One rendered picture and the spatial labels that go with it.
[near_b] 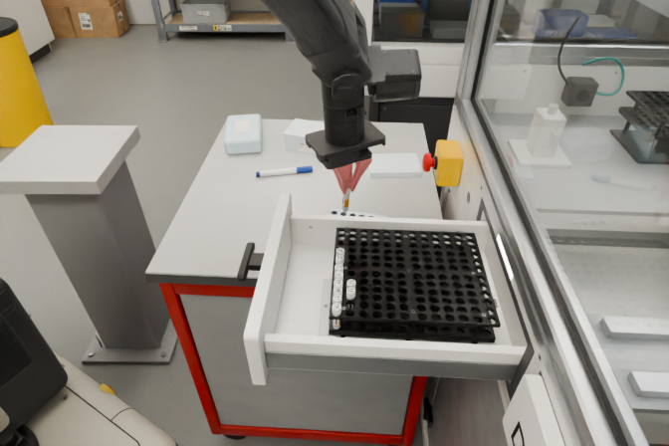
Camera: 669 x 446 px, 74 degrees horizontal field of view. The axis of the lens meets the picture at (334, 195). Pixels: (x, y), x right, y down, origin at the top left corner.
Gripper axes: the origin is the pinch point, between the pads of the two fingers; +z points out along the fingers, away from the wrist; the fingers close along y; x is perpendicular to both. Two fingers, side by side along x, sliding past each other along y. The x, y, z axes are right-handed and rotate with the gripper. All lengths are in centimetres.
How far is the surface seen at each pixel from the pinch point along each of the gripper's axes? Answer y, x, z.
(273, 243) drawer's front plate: -13.5, -3.0, 3.6
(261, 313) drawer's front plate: -18.7, -14.4, 3.4
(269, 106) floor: 43, 228, 98
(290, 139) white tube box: 4.7, 46.5, 17.5
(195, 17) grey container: 26, 393, 76
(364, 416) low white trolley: 2, -1, 74
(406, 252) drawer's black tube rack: 5.0, -10.1, 7.5
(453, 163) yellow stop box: 26.4, 7.7, 8.7
